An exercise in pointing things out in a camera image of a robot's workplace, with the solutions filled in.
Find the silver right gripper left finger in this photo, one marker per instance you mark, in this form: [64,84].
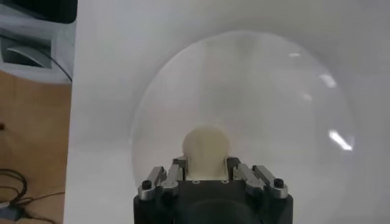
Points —
[167,182]

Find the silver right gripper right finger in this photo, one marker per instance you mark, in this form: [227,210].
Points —
[253,179]

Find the white steamed baozi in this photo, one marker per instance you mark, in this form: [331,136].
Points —
[206,149]

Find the white round plate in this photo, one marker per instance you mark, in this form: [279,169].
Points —
[259,106]

